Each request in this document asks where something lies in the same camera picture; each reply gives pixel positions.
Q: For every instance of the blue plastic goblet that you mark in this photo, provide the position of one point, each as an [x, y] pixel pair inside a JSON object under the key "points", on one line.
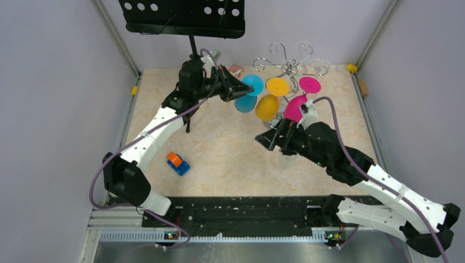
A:
{"points": [[248, 102]]}

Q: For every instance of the small pink card box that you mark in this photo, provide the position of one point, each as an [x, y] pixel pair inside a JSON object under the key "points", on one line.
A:
{"points": [[236, 70]]}

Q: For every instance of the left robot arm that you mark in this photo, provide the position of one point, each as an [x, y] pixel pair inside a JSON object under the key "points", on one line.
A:
{"points": [[124, 171]]}

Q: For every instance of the orange plastic goblet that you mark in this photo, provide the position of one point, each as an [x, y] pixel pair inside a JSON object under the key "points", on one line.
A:
{"points": [[268, 106]]}

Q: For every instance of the wooden block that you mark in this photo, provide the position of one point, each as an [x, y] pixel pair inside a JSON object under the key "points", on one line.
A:
{"points": [[363, 88]]}

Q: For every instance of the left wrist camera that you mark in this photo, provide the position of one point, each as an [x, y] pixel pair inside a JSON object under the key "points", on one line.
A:
{"points": [[215, 54]]}

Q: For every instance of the black music stand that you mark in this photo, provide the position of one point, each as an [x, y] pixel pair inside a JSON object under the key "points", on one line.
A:
{"points": [[219, 19]]}

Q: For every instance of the clear wine glass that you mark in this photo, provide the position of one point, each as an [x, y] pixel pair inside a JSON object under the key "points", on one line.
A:
{"points": [[320, 66]]}

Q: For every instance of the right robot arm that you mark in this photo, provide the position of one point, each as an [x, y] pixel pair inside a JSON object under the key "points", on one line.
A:
{"points": [[424, 225]]}

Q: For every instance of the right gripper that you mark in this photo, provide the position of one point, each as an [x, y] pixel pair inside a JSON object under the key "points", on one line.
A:
{"points": [[288, 130]]}

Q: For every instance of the magenta plastic goblet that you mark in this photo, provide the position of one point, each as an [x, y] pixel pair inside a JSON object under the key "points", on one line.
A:
{"points": [[310, 87]]}

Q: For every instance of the tall clear flute glass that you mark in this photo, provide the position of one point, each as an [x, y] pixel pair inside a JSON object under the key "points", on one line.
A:
{"points": [[304, 52]]}

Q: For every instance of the small clear tumbler glass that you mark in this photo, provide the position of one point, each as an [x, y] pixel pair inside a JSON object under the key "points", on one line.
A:
{"points": [[286, 161]]}

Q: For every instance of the yellow corner clamp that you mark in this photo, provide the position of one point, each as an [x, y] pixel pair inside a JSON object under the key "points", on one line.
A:
{"points": [[352, 68]]}

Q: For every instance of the blue orange toy car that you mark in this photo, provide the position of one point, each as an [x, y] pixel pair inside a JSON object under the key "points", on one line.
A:
{"points": [[177, 163]]}

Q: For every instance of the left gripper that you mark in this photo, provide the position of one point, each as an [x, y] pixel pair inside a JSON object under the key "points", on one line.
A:
{"points": [[231, 86]]}

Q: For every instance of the chrome wine glass rack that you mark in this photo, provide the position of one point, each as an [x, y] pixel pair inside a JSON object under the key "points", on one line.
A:
{"points": [[288, 73]]}

